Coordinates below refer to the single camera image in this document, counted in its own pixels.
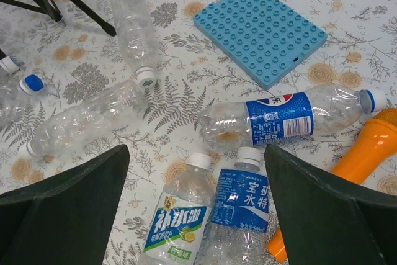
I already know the clear bottle green logo cap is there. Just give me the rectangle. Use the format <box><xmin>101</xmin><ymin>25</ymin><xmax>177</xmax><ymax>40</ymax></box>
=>
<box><xmin>111</xmin><ymin>0</ymin><xmax>159</xmax><ymax>89</ymax></box>

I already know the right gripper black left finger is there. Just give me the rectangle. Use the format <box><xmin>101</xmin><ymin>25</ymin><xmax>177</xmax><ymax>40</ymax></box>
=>
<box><xmin>1</xmin><ymin>145</ymin><xmax>130</xmax><ymax>264</ymax></box>

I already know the blue studded building plate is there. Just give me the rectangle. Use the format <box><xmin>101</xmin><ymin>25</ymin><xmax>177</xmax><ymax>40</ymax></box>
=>
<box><xmin>193</xmin><ymin>0</ymin><xmax>328</xmax><ymax>90</ymax></box>

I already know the blue label pepsi bottle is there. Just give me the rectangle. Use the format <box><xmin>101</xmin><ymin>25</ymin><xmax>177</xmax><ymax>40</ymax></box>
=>
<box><xmin>198</xmin><ymin>83</ymin><xmax>388</xmax><ymax>151</ymax></box>

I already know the clear bottle pocari cap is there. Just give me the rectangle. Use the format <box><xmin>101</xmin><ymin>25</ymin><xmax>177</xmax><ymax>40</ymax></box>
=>
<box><xmin>19</xmin><ymin>79</ymin><xmax>148</xmax><ymax>160</ymax></box>

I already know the blue label water bottle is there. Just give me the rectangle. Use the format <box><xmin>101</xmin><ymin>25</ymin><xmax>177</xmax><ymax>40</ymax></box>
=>
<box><xmin>203</xmin><ymin>147</ymin><xmax>269</xmax><ymax>264</ymax></box>

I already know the green label drink bottle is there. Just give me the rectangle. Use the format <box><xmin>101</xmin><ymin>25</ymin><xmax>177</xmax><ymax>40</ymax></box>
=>
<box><xmin>138</xmin><ymin>153</ymin><xmax>215</xmax><ymax>264</ymax></box>

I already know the small black cap bottle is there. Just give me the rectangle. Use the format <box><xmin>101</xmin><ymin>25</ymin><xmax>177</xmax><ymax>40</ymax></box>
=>
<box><xmin>0</xmin><ymin>50</ymin><xmax>20</xmax><ymax>75</ymax></box>

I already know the clear bottle blue cap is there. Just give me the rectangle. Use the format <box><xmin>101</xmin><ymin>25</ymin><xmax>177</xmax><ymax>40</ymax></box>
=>
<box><xmin>1</xmin><ymin>74</ymin><xmax>44</xmax><ymax>126</ymax></box>

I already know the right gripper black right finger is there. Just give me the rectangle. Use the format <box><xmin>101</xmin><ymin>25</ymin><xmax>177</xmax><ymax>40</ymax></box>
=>
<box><xmin>264</xmin><ymin>145</ymin><xmax>396</xmax><ymax>264</ymax></box>

